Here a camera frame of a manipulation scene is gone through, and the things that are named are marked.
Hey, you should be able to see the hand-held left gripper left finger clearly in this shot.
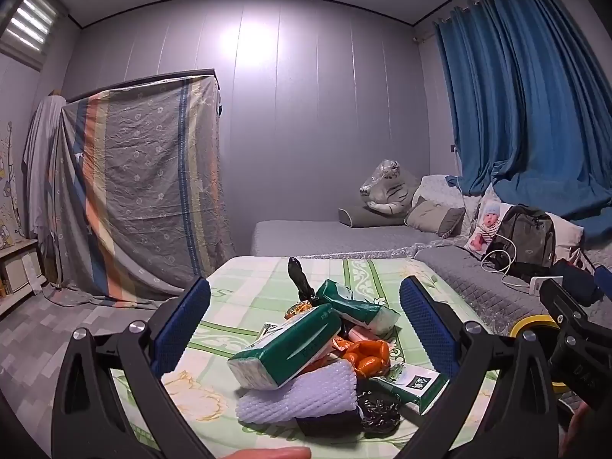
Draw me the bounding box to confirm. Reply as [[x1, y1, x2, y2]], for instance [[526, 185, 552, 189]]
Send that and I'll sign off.
[[52, 277, 216, 459]]

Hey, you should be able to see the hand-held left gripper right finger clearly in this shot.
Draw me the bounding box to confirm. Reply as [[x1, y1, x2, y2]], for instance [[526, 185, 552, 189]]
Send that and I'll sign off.
[[382, 275, 561, 459]]

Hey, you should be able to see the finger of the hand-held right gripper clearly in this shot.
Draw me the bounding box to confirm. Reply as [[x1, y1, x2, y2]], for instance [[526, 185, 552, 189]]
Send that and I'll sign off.
[[538, 277, 591, 340]]

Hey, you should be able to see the small green and white box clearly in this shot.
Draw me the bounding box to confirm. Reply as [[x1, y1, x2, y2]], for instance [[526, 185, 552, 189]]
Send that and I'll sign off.
[[259, 321, 290, 341]]

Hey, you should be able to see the green tissue pack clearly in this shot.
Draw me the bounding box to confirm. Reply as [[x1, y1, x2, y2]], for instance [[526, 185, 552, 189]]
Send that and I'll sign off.
[[316, 278, 401, 335], [227, 303, 342, 390]]

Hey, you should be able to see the person's right hand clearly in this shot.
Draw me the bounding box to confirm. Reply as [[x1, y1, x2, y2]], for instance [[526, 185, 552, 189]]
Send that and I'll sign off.
[[557, 402, 592, 459]]

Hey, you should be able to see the person's left hand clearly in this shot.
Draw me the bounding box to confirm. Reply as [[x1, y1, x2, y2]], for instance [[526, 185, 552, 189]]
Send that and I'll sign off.
[[224, 446, 313, 459]]

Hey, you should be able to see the dark blue bag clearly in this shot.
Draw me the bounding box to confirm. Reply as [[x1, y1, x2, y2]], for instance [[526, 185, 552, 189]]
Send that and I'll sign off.
[[555, 259, 605, 304]]

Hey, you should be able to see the white power adapter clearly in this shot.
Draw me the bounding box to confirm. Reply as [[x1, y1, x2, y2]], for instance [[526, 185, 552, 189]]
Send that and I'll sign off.
[[528, 276, 564, 296]]

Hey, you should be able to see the yellow tape roll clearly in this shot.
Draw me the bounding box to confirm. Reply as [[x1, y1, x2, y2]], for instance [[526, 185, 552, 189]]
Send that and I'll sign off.
[[509, 314, 581, 393]]

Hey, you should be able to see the dark green carton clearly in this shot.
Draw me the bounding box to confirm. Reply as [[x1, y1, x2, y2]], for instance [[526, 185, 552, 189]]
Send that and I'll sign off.
[[368, 362, 450, 416]]

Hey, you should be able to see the pink paw print packet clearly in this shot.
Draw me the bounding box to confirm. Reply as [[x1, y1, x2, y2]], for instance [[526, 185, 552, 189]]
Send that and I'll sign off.
[[347, 325, 395, 350]]

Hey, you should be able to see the plain white pillow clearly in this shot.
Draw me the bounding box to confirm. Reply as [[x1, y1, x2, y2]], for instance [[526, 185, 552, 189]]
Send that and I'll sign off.
[[545, 213, 585, 261]]

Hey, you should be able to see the dark grey backpack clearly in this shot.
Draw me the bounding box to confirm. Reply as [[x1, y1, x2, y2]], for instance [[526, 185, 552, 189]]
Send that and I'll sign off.
[[483, 205, 558, 278]]

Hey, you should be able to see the grey quilted mattress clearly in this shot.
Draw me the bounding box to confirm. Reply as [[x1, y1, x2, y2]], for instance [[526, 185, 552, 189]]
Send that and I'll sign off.
[[415, 245, 612, 335], [249, 220, 431, 257]]

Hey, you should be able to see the crumpled black wrapper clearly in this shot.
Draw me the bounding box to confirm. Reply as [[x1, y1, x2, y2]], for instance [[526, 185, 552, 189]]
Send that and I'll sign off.
[[356, 378, 401, 436]]

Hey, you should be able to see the baby print pillow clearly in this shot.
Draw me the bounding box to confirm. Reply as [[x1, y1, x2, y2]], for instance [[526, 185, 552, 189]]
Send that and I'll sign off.
[[466, 186, 514, 261]]

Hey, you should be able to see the grey and white cushion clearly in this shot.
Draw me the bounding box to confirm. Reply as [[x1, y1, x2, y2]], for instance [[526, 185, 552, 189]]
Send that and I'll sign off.
[[405, 197, 466, 239]]

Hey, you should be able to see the dark grey pillow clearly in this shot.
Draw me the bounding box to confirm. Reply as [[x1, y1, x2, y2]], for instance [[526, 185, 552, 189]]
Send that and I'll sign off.
[[339, 205, 407, 228]]

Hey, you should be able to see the black plastic bag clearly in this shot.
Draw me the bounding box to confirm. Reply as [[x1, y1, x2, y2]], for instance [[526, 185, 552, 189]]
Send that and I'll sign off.
[[288, 257, 326, 309]]

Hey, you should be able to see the white foam fruit net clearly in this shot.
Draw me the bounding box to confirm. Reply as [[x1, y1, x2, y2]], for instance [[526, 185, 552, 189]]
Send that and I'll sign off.
[[234, 358, 359, 424]]

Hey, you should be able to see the white patterned pillow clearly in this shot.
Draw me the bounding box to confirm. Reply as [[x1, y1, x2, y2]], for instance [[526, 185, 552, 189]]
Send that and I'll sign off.
[[411, 174, 483, 230]]

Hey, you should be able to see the flat black packet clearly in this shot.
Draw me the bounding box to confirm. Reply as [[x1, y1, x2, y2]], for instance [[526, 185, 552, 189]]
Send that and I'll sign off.
[[294, 409, 365, 438]]

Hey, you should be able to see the tiger plush toy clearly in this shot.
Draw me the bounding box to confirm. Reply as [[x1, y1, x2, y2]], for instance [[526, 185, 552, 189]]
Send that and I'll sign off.
[[360, 159, 422, 216]]

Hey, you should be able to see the striped grey bed sheet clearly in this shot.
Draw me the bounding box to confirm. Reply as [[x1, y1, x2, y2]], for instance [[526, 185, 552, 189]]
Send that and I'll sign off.
[[43, 74, 236, 309]]

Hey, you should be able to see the low white shelf unit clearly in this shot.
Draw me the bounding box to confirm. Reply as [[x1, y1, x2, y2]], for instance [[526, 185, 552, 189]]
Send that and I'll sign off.
[[0, 239, 46, 316]]

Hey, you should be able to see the blue curtain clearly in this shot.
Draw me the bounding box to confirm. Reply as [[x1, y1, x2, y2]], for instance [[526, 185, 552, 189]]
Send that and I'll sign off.
[[434, 0, 612, 244]]

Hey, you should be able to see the plain grey cloth cover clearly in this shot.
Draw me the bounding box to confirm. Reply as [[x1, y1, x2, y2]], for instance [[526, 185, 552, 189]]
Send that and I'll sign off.
[[23, 96, 68, 288]]

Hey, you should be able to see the window blind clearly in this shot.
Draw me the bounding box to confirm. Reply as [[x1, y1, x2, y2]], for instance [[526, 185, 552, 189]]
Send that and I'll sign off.
[[0, 0, 65, 70]]

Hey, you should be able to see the white charging cable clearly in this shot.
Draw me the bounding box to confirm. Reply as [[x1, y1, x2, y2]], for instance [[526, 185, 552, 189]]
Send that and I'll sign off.
[[480, 235, 531, 292]]

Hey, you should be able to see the cartoon wall poster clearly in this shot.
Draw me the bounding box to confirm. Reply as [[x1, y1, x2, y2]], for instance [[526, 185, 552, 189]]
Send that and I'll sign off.
[[0, 122, 24, 249]]

